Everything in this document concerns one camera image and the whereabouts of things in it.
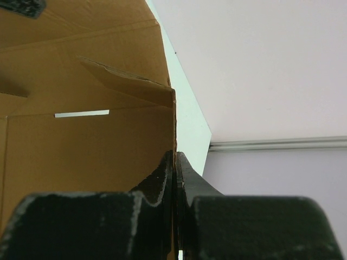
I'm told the brown cardboard box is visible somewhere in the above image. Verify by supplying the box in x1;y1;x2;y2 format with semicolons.
1;1;176;236

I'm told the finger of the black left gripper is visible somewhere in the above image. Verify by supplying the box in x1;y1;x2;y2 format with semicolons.
1;0;46;19

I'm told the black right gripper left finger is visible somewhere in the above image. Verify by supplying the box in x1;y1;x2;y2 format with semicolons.
1;151;174;259

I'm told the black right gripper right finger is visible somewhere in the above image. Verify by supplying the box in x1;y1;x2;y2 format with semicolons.
176;152;344;259

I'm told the right aluminium corner post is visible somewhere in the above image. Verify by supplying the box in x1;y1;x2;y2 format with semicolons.
209;136;346;152

